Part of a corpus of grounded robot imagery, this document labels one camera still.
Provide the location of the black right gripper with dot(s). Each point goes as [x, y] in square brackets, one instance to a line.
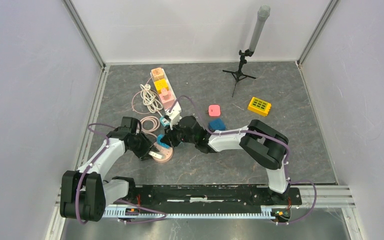
[169, 138]

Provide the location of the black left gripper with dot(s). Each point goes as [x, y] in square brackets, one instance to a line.
[147, 146]

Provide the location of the light blue plug adapter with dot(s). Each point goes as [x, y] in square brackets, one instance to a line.
[159, 141]

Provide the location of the round pink socket hub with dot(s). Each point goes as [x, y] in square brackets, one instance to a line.
[165, 154]

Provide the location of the teal power strip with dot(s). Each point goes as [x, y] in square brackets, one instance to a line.
[164, 121]

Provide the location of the dark blue cube socket adapter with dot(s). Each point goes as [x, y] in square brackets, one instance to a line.
[217, 125]

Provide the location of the pink plug adapter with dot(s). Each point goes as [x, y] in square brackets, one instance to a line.
[214, 110]

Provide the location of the white square plug adapter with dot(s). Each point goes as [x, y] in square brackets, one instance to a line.
[155, 155]

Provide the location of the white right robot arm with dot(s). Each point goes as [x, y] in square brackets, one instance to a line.
[268, 147]

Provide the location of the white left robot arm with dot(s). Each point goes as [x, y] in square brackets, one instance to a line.
[84, 195]

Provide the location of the pink cube socket adapter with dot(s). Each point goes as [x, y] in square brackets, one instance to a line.
[168, 104]

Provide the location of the light pink charger plug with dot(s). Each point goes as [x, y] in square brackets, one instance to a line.
[165, 96]

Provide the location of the yellow cube socket adapter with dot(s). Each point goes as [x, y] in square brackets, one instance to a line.
[161, 85]

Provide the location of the tan cube socket adapter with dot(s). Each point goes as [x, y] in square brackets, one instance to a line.
[157, 74]

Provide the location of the white long power strip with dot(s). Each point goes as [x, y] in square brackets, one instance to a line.
[164, 90]

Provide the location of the black mini tripod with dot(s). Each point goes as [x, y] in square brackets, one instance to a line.
[238, 75]

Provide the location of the yellow toy brick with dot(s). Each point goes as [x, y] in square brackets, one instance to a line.
[259, 106]

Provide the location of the grey microphone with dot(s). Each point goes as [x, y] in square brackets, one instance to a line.
[262, 15]

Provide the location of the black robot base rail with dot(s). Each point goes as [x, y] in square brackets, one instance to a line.
[211, 198]

